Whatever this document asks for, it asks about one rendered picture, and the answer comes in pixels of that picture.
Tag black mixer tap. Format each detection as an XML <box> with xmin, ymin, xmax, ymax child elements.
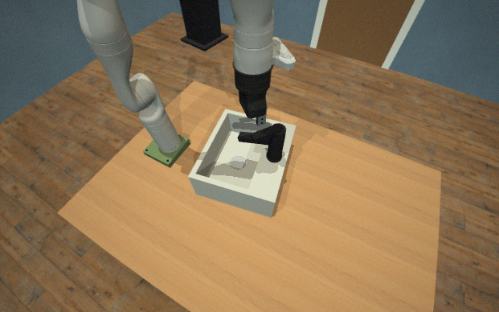
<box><xmin>238</xmin><ymin>123</ymin><xmax>286</xmax><ymax>162</ymax></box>

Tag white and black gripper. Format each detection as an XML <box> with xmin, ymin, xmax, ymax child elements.
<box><xmin>233</xmin><ymin>37</ymin><xmax>296</xmax><ymax>126</ymax></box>

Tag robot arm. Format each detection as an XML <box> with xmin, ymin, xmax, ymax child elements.
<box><xmin>77</xmin><ymin>0</ymin><xmax>274</xmax><ymax>153</ymax></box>

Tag white square sink basin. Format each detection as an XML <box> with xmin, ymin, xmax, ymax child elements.
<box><xmin>188</xmin><ymin>110</ymin><xmax>296</xmax><ymax>217</ymax></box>

